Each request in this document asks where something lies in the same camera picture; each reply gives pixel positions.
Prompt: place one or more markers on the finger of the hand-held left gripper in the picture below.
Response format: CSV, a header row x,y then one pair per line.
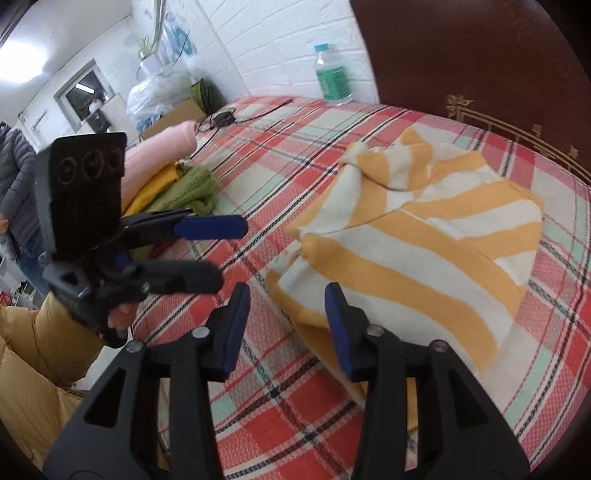
x,y
212,227
184,277

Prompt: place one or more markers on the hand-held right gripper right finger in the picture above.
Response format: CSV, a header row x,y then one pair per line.
x,y
339,332

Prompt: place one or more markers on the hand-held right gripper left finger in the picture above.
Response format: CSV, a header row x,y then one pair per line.
x,y
235,332

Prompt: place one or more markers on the orange striped shirt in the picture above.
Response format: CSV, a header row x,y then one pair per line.
x,y
415,258

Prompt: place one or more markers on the person's left forearm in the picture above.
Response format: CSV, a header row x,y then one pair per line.
x,y
46,337

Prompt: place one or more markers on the person's left hand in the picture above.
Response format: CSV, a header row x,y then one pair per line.
x,y
121,318

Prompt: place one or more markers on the green knit cloth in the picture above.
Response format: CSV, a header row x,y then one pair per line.
x,y
189,189

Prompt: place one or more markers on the yellow cloth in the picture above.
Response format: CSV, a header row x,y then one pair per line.
x,y
154,189

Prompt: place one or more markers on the pink rolled cloth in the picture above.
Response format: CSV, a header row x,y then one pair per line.
x,y
157,152

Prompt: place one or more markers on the red plaid bed sheet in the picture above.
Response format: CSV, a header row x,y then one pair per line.
x,y
286,152

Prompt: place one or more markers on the window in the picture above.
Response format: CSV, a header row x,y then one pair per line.
x,y
83,92

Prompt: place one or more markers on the black power adapter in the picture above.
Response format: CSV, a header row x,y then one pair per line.
x,y
224,119

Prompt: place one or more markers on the open cardboard box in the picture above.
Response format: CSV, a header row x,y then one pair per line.
x,y
180,113

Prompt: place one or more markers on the clear plastic bag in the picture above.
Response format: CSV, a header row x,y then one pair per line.
x,y
152,92

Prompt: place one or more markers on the green bag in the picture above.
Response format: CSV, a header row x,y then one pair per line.
x,y
198,92

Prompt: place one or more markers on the green label water bottle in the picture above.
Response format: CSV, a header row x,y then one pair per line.
x,y
333,78

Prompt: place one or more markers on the person's yellow jacket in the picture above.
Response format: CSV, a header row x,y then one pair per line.
x,y
27,415

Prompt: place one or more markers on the dark brown bed headboard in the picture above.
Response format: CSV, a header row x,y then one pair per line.
x,y
461,50

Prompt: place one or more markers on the blue wall sticker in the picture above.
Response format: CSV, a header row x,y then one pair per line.
x,y
178,32

